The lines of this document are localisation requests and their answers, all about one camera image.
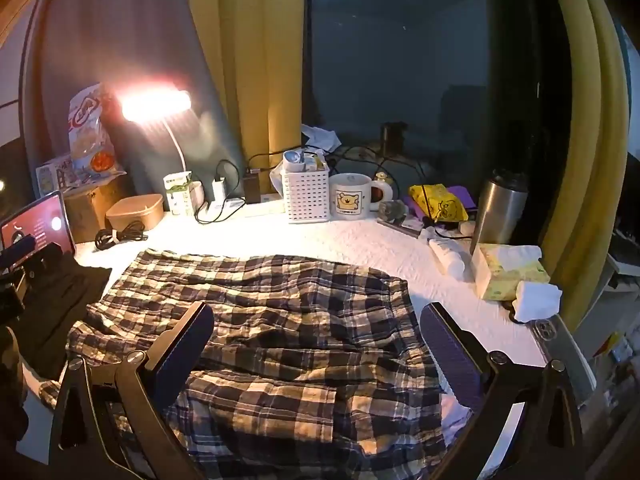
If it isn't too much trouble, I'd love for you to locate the brown round lidded container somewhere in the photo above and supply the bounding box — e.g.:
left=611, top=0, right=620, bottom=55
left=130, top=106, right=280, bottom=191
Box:
left=105, top=194, right=165, bottom=234

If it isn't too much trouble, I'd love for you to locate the stainless steel tumbler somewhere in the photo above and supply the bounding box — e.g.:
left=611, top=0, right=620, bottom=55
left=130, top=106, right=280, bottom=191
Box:
left=469, top=169, right=530, bottom=257

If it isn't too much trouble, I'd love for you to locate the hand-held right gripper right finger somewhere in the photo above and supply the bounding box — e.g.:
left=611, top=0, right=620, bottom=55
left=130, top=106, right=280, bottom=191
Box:
left=420, top=302, right=584, bottom=480

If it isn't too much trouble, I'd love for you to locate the white perforated basket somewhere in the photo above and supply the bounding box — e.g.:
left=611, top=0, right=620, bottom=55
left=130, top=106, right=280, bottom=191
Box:
left=281, top=149, right=331, bottom=224

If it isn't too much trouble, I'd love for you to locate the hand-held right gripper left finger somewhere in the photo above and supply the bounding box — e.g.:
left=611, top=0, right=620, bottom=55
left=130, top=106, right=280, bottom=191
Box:
left=49, top=301, right=215, bottom=480

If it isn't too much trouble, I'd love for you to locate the wooden box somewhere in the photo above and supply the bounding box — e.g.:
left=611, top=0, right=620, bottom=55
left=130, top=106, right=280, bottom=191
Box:
left=62, top=179, right=127, bottom=244

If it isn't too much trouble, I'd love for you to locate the printed snack bag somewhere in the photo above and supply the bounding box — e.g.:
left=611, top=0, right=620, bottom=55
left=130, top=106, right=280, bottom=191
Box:
left=67, top=85, right=127, bottom=176

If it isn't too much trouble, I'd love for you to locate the crumpled white paper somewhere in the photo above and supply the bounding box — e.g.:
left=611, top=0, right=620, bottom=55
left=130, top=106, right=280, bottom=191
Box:
left=301, top=124, right=342, bottom=152

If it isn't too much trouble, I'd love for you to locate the white desk lamp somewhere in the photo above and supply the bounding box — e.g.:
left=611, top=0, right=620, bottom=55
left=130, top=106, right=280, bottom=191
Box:
left=120, top=88, right=194, bottom=186

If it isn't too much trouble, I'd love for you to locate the small grey object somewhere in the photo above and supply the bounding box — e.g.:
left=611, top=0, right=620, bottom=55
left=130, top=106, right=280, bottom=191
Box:
left=378, top=200, right=409, bottom=224

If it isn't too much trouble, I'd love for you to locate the dark cloth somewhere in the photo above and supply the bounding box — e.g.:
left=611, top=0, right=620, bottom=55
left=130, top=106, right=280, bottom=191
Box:
left=10, top=255, right=113, bottom=381

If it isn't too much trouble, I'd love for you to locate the white cartoon mug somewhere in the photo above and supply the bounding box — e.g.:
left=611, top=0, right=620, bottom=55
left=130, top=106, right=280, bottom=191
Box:
left=328, top=173, right=395, bottom=220

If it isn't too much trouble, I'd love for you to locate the yellow curtain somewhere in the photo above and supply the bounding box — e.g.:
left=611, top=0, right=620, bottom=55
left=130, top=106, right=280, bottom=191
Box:
left=179, top=0, right=307, bottom=196
left=542, top=0, right=632, bottom=332

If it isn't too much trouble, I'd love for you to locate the yellow-green tissue box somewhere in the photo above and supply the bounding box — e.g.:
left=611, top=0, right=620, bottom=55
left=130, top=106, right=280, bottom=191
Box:
left=472, top=243, right=551, bottom=302

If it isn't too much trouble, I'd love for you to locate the grey curtain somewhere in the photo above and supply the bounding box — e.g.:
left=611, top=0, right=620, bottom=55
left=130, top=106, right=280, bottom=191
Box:
left=24, top=0, right=247, bottom=198

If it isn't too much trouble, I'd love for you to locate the printed flat box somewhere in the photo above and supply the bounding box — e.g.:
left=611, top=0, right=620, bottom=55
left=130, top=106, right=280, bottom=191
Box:
left=36, top=156, right=127, bottom=197

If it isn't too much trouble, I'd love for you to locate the white folded cloth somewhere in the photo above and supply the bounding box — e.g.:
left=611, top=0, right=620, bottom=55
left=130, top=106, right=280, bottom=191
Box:
left=512, top=280, right=564, bottom=324

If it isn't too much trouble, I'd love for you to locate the plaid checkered shirt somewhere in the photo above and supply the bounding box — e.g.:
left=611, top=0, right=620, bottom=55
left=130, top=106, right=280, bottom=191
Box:
left=39, top=247, right=448, bottom=480

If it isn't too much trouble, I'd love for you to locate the yellow printed packet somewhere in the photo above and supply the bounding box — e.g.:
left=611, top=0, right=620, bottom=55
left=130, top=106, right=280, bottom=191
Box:
left=409, top=183, right=470, bottom=224

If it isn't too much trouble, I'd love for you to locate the white rolled towel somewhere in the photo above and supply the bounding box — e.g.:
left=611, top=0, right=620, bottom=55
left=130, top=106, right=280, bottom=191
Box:
left=428, top=237, right=476, bottom=281

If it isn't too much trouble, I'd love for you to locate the coiled black cable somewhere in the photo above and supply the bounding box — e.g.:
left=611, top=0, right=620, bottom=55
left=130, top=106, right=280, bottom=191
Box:
left=94, top=220, right=149, bottom=251

